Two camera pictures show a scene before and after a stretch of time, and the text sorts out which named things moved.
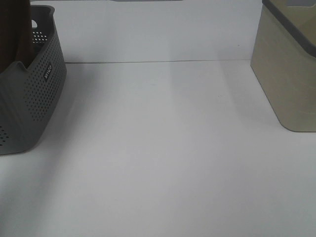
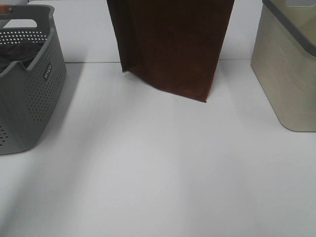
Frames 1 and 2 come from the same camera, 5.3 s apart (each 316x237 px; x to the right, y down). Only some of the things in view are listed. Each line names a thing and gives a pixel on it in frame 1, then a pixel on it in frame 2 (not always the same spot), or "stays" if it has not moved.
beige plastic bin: x=284 y=60 stays
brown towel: x=16 y=33 → x=175 y=45
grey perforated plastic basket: x=29 y=97 stays
